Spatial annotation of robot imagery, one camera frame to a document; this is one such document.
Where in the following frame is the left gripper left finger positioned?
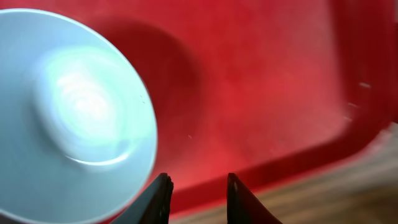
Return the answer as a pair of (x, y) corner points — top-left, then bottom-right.
(111, 173), (174, 224)

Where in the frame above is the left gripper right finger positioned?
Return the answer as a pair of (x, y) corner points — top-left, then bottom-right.
(227, 173), (282, 224)

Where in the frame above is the light blue bowl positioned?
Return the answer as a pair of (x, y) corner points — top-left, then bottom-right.
(1, 8), (157, 223)

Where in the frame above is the red plastic tray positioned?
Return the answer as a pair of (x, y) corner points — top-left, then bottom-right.
(1, 0), (397, 219)

